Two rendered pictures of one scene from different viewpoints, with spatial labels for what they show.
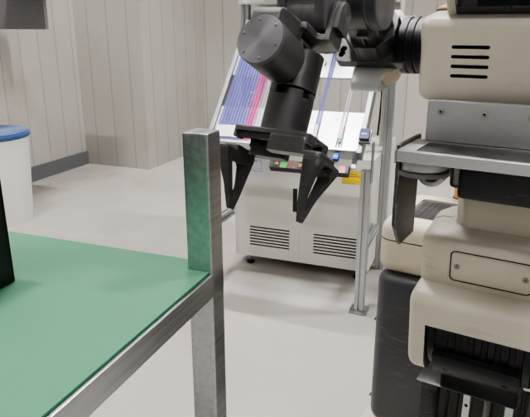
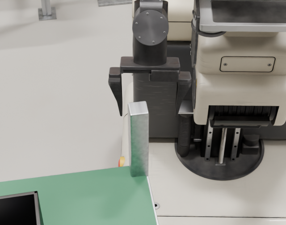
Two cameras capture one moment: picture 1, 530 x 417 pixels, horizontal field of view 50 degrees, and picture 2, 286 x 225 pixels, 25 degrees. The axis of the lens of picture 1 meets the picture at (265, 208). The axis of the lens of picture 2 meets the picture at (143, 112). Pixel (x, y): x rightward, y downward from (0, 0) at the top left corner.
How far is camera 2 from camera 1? 74 cm
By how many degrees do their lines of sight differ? 37
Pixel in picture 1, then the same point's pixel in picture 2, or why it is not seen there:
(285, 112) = (156, 52)
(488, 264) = (246, 60)
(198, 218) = (140, 153)
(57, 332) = not seen: outside the picture
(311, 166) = (186, 88)
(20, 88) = not seen: outside the picture
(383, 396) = not seen: hidden behind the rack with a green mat
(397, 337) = (153, 84)
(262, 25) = (150, 18)
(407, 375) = (162, 106)
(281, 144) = (161, 77)
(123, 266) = (92, 191)
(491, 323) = (253, 96)
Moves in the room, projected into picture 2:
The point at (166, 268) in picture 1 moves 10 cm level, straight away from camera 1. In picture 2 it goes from (119, 182) to (82, 148)
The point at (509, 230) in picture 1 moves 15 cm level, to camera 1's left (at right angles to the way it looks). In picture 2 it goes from (256, 34) to (200, 56)
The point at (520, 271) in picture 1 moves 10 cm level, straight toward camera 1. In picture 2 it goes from (266, 60) to (276, 91)
